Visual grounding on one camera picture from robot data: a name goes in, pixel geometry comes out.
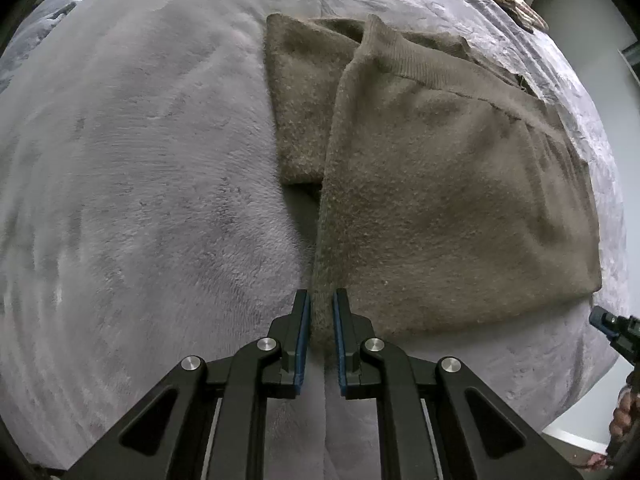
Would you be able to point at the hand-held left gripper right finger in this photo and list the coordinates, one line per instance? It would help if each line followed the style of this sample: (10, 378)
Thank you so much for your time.
(340, 345)

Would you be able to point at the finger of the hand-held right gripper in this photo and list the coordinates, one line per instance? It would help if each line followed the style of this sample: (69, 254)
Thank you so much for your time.
(612, 327)

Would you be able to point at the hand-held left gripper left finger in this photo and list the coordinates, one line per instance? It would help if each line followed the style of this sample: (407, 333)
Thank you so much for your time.
(301, 340)

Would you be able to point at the olive brown knit sweater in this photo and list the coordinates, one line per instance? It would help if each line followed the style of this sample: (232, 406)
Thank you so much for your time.
(440, 200)

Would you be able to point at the person's right hand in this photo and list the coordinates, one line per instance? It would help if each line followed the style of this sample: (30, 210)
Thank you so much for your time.
(627, 415)

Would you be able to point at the grey plush embossed blanket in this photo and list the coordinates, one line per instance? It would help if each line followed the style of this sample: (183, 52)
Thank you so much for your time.
(150, 170)

